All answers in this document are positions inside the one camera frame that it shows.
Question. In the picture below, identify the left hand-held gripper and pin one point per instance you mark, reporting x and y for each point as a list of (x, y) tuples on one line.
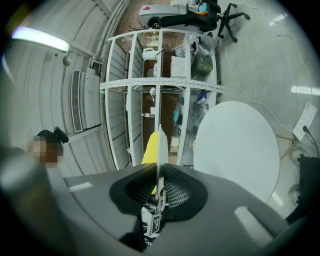
[(155, 223)]

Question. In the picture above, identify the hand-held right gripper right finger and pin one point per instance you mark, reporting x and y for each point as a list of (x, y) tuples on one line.
[(225, 220)]

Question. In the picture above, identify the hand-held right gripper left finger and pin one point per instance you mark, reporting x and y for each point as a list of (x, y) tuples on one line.
[(100, 197)]

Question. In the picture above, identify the yellow item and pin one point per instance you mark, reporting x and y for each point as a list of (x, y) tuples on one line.
[(150, 147)]

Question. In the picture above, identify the white round table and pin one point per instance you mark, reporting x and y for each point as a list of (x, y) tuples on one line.
[(235, 150)]

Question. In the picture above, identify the large cardboard box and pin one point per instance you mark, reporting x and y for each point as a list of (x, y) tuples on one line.
[(173, 157)]

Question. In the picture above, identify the person's head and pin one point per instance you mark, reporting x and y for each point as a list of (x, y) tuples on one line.
[(45, 150)]

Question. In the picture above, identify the person's white sneaker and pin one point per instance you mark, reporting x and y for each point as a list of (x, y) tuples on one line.
[(295, 195)]

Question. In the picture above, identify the small cardboard box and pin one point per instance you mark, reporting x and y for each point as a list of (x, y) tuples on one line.
[(174, 148)]

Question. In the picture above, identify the small white box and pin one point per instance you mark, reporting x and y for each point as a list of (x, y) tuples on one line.
[(175, 141)]

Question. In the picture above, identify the person's black clothing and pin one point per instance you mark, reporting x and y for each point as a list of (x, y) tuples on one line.
[(307, 175)]

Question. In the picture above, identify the clear plastic bottle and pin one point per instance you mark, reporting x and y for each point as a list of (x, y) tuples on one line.
[(148, 115)]

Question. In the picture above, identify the small black device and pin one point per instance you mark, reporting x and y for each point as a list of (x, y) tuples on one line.
[(180, 131)]

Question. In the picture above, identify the white ceiling air conditioner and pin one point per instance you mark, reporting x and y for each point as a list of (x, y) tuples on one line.
[(76, 100)]

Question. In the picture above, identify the teal cloth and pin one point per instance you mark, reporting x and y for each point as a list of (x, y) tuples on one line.
[(177, 116)]

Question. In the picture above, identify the blue box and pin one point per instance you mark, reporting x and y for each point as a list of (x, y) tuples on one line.
[(202, 97)]

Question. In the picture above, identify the white power strip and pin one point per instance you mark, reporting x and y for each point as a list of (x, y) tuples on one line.
[(305, 120)]

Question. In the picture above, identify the white metal shelf rack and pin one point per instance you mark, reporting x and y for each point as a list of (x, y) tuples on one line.
[(160, 81)]

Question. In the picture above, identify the grey ceiling dome sensor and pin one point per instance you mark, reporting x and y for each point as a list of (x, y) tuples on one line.
[(66, 60)]

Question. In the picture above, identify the white perforated basket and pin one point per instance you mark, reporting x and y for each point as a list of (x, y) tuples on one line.
[(178, 66)]

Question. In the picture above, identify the dark green bag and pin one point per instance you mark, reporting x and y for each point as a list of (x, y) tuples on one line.
[(202, 66)]

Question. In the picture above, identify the grey cloth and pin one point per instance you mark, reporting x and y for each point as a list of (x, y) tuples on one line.
[(180, 52)]

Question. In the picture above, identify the white ceiling pipes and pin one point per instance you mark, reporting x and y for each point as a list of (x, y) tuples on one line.
[(112, 30)]

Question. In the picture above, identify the long ceiling light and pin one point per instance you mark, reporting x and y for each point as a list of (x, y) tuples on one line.
[(40, 38)]

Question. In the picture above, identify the black office chair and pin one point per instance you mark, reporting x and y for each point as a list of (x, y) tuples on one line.
[(185, 21)]

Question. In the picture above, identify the white box with red mark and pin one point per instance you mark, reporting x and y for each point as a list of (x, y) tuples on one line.
[(160, 10)]

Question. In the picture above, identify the black head-mounted camera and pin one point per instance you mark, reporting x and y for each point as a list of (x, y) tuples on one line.
[(61, 135)]

